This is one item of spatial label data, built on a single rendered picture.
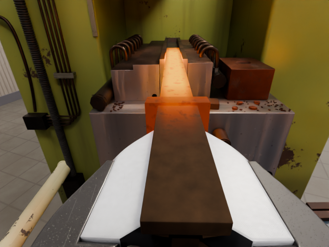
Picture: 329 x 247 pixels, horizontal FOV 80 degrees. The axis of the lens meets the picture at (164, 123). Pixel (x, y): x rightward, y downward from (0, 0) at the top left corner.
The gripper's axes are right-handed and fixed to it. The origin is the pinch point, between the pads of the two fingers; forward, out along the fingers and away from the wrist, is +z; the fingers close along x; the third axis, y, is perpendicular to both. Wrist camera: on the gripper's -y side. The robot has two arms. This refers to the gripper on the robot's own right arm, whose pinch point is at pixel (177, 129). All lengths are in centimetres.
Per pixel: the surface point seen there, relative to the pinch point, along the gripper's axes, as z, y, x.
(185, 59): 27.6, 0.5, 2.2
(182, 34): 76, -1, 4
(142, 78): 27.7, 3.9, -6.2
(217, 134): 20.0, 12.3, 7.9
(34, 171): 106, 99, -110
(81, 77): 41.7, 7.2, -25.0
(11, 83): 263, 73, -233
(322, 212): 19, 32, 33
